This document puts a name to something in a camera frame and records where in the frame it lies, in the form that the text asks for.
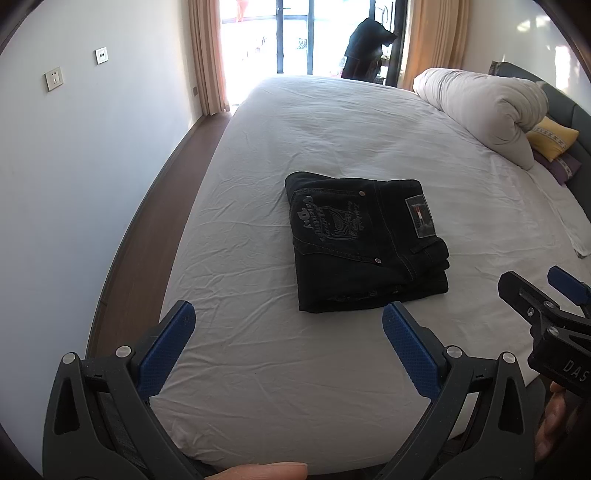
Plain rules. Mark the beige curtain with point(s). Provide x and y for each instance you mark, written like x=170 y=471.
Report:
x=429 y=41
x=207 y=55

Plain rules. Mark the beige rolled duvet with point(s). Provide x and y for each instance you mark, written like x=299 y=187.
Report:
x=475 y=101

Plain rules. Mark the purple pillow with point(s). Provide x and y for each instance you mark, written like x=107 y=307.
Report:
x=565 y=168

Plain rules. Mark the bed with white sheet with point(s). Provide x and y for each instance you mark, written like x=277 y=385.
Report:
x=323 y=120

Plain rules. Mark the white folded cloth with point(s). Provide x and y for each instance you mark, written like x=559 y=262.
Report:
x=575 y=226

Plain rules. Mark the black framed glass door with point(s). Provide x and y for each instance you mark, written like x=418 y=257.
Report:
x=295 y=46

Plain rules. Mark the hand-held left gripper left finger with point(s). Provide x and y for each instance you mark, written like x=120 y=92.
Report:
x=166 y=355

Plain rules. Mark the grey padded headboard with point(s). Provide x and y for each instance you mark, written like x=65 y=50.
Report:
x=561 y=106

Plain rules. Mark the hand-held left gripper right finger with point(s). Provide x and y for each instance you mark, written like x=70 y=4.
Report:
x=411 y=353

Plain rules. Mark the dark hanging garment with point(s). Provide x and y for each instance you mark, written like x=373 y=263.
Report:
x=364 y=50

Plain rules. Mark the person's left hand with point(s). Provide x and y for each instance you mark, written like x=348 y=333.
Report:
x=263 y=471

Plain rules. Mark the person's right hand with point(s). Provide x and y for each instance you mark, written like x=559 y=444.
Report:
x=554 y=415

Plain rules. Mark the white wall socket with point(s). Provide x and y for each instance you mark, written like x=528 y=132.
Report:
x=54 y=79

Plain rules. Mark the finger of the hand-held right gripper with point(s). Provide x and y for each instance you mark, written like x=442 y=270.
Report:
x=517 y=288
x=570 y=288

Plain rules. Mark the yellow pillow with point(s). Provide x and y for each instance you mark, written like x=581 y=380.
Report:
x=551 y=136

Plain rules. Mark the black denim pants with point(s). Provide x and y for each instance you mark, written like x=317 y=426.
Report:
x=351 y=258

